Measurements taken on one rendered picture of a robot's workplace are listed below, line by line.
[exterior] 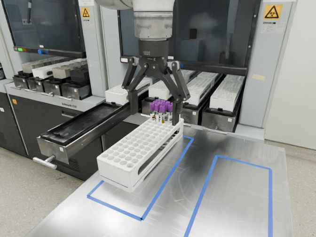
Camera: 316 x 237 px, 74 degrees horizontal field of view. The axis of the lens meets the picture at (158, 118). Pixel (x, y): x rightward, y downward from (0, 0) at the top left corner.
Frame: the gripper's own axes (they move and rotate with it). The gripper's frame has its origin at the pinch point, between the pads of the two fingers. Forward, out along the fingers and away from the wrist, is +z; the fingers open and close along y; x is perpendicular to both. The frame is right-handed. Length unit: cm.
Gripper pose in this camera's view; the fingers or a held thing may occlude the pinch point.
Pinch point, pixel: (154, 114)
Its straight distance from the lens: 60.0
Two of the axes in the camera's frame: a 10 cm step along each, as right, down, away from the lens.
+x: 4.9, -3.9, 7.8
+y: 8.7, 2.2, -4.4
